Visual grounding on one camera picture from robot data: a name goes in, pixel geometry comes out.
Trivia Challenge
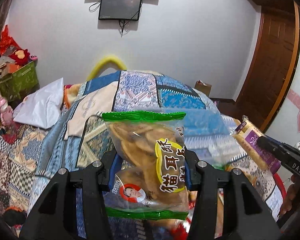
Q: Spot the purple rice cracker packet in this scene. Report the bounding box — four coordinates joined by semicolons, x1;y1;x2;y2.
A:
232;115;281;174

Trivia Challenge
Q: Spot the green-edged fried snack bag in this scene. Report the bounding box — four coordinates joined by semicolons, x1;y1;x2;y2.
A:
102;111;189;220

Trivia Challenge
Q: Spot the person's right hand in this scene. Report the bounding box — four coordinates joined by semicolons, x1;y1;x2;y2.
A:
279;175;298;217

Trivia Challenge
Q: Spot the patchwork blue bed quilt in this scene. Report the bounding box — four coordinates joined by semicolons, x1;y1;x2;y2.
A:
0;70;281;239

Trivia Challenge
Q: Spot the brown wooden door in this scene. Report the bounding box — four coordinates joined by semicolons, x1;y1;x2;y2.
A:
236;0;300;132

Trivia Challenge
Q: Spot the white pillow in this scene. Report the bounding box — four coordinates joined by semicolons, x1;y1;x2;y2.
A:
13;78;64;129

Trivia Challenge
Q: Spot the brown cardboard box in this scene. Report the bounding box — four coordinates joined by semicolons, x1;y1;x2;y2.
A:
194;80;212;96

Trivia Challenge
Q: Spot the pink plush toy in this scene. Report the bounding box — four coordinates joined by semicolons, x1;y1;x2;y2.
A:
0;95;13;126

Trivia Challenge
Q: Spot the green storage box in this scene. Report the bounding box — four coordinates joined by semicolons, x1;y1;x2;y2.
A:
0;61;40;102

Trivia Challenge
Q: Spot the red fabric pile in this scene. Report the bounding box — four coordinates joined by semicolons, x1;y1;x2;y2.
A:
0;25;38;79

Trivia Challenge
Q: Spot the small black wall monitor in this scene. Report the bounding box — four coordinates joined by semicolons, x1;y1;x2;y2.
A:
98;0;142;21

